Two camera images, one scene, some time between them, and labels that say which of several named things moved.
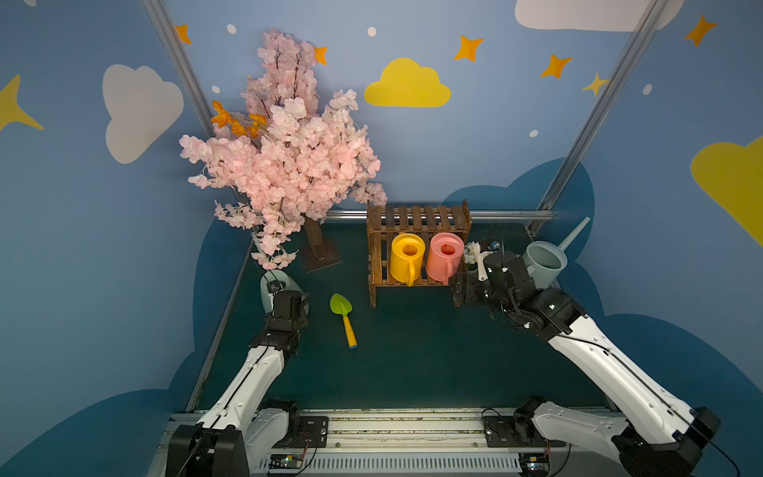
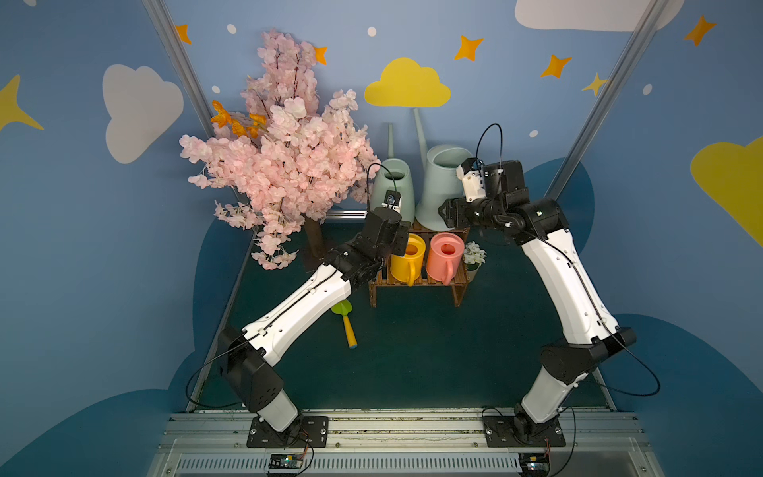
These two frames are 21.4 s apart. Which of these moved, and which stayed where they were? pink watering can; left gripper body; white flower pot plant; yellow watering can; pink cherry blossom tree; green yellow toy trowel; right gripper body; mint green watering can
Moved: mint green watering can; left gripper body; right gripper body
Stayed: pink watering can; pink cherry blossom tree; green yellow toy trowel; yellow watering can; white flower pot plant
